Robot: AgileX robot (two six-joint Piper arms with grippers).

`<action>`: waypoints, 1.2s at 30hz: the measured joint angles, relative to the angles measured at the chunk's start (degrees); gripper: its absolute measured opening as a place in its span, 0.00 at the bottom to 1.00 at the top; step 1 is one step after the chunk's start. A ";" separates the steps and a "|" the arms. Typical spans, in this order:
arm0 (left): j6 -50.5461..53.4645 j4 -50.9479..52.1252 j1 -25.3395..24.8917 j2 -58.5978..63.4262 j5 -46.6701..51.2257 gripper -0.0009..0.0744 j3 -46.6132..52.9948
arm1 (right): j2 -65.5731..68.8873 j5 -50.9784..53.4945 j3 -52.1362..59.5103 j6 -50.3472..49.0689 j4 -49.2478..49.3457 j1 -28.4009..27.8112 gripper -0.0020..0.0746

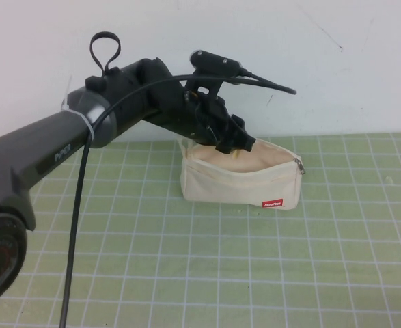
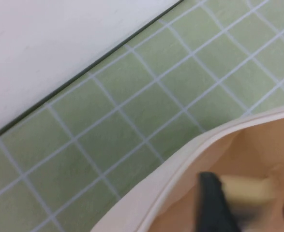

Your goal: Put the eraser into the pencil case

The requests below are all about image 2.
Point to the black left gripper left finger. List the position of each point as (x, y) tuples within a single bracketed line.
[(213, 205)]

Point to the yellow eraser with barcode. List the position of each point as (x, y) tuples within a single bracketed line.
[(248, 188)]

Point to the cream paper bag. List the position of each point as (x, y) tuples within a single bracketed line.
[(180, 164)]

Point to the green grid cutting mat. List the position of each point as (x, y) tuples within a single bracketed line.
[(132, 96)]

